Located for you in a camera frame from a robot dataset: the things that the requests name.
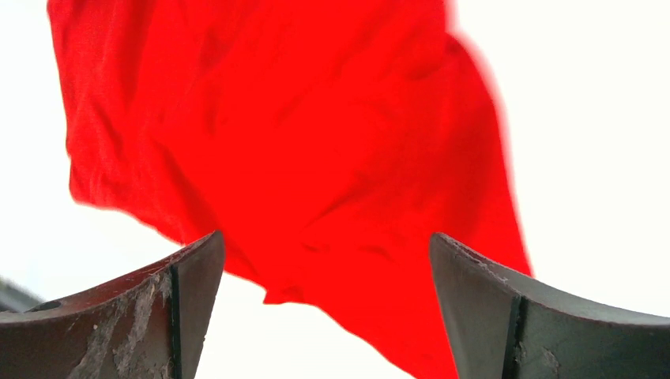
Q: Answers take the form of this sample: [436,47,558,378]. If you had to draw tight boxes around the red t shirt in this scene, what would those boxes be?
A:
[47,1,529,378]

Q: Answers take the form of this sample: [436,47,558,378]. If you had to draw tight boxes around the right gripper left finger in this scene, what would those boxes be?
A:
[1,231,224,379]

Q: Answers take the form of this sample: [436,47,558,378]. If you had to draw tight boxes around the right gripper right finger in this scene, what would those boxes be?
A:
[430,233,669,379]

